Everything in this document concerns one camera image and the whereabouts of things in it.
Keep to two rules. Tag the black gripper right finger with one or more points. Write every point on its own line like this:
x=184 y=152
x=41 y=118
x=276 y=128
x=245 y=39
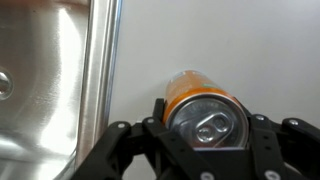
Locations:
x=283 y=150

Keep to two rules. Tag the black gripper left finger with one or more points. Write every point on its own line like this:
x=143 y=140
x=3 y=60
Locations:
x=166 y=150

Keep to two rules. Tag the orange fanta soda can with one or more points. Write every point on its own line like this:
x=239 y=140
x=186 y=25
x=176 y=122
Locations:
x=200 y=110

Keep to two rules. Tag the stainless steel sink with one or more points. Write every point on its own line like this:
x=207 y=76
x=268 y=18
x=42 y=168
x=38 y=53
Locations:
x=43 y=83

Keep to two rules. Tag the round metal sink drain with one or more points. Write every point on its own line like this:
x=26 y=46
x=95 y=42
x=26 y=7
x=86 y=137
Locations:
x=5 y=85

